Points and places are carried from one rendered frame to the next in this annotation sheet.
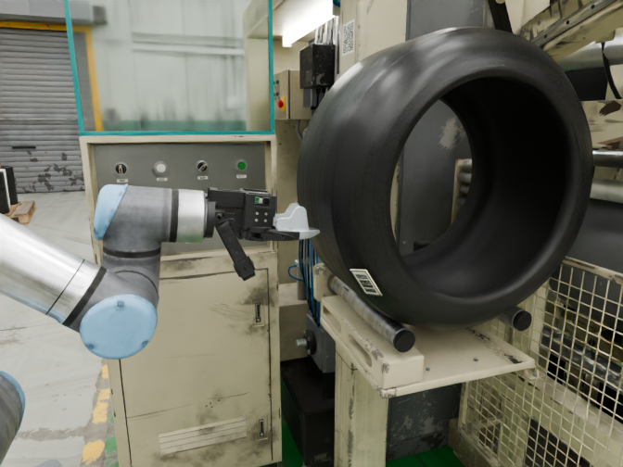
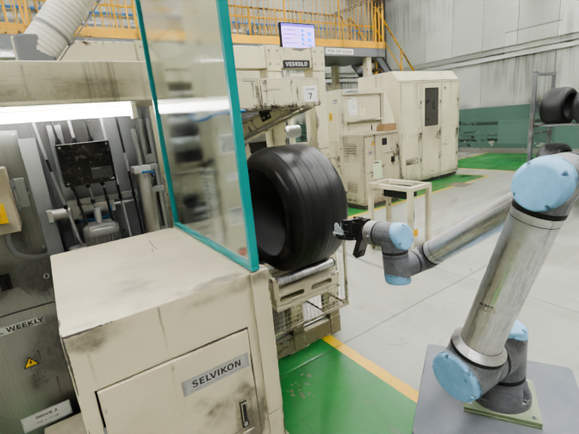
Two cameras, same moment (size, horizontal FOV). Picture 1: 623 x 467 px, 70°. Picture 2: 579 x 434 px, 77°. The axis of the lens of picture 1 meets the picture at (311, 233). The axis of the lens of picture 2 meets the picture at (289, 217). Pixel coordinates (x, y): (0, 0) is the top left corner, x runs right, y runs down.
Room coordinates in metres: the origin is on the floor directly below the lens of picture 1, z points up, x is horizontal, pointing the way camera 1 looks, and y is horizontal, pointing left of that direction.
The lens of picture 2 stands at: (1.36, 1.38, 1.58)
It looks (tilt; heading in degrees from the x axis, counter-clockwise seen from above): 15 degrees down; 256
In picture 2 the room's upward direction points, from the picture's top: 5 degrees counter-clockwise
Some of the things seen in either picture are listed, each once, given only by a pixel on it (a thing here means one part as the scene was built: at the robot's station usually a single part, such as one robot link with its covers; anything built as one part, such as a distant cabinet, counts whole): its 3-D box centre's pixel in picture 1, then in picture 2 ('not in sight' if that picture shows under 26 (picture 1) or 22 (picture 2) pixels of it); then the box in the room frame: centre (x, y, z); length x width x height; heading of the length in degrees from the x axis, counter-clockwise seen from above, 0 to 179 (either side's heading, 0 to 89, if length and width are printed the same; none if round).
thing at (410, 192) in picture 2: not in sight; (398, 217); (-0.83, -2.18, 0.40); 0.60 x 0.35 x 0.80; 109
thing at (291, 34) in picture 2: not in sight; (298, 44); (-0.40, -4.04, 2.60); 0.60 x 0.05 x 0.55; 19
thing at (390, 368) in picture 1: (363, 333); (303, 285); (0.93, -0.12, 0.83); 0.36 x 0.09 x 0.06; 19
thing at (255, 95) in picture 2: not in sight; (259, 96); (0.95, -0.58, 1.71); 0.61 x 0.25 x 0.15; 19
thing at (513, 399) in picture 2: not in sight; (499, 381); (0.47, 0.53, 0.67); 0.19 x 0.19 x 0.10
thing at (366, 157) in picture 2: not in sight; (370, 168); (-1.68, -4.44, 0.62); 0.91 x 0.58 x 1.25; 19
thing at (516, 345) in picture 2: not in sight; (499, 345); (0.47, 0.53, 0.80); 0.17 x 0.15 x 0.18; 17
